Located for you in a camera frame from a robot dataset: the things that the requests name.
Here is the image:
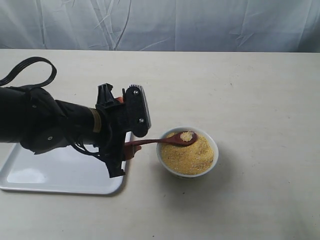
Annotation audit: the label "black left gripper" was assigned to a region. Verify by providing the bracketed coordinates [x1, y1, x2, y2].
[83, 96, 142, 161]

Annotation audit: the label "brown wooden spoon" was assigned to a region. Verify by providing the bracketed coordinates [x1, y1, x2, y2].
[124, 131, 198, 147]

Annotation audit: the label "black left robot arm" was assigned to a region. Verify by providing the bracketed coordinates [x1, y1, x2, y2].
[0, 83, 151, 165]

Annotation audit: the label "beige grains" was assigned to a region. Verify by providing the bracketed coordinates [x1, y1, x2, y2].
[157, 129, 219, 178]

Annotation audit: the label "white rectangular plastic tray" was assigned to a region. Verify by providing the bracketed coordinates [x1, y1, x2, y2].
[0, 143, 124, 195]

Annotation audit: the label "white ceramic bowl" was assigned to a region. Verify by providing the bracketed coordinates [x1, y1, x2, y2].
[156, 126, 218, 179]

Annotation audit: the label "grey wrinkled backdrop curtain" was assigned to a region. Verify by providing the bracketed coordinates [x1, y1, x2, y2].
[0, 0, 320, 53]

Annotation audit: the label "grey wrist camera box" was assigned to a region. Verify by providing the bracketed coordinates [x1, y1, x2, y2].
[95, 83, 151, 178]

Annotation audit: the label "black flat ribbon cable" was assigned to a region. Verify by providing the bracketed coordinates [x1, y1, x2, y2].
[0, 56, 57, 88]

